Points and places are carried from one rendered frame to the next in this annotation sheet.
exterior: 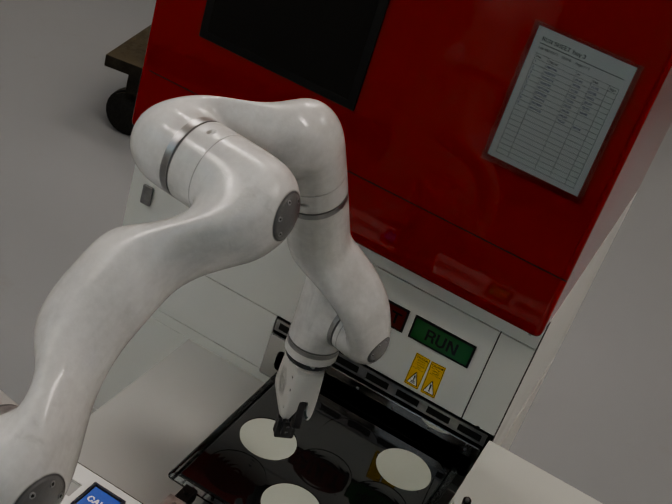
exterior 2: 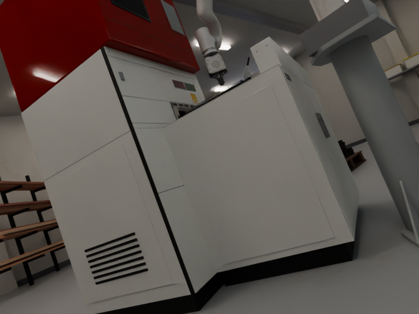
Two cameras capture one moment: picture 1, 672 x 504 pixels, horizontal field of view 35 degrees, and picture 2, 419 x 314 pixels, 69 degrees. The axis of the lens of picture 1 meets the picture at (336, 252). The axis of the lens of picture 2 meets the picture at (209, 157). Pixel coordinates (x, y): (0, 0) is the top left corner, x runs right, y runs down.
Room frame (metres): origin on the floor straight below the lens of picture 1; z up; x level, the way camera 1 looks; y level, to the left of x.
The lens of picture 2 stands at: (1.27, 1.64, 0.46)
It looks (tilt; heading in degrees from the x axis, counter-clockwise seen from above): 5 degrees up; 280
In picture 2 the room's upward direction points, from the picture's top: 21 degrees counter-clockwise
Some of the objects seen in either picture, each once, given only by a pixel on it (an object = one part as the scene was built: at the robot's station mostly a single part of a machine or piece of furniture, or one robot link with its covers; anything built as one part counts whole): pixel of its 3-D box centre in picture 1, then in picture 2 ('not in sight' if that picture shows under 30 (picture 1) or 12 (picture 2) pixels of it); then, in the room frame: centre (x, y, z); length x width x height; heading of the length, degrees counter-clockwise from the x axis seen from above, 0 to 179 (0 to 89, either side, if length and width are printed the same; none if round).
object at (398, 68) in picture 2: not in sight; (394, 71); (-3.08, -8.01, 1.66); 0.45 x 0.37 x 0.25; 147
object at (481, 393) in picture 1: (306, 306); (170, 95); (1.63, 0.02, 1.02); 0.81 x 0.03 x 0.40; 72
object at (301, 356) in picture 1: (312, 344); (209, 54); (1.34, -0.01, 1.15); 0.09 x 0.08 x 0.03; 19
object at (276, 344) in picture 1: (366, 407); (196, 116); (1.56, -0.15, 0.89); 0.44 x 0.02 x 0.10; 72
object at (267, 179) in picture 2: not in sight; (279, 171); (1.23, -0.14, 0.41); 0.96 x 0.64 x 0.82; 72
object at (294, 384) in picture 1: (302, 375); (214, 64); (1.34, -0.01, 1.09); 0.10 x 0.07 x 0.11; 19
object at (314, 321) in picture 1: (328, 305); (205, 41); (1.33, -0.02, 1.23); 0.09 x 0.08 x 0.13; 57
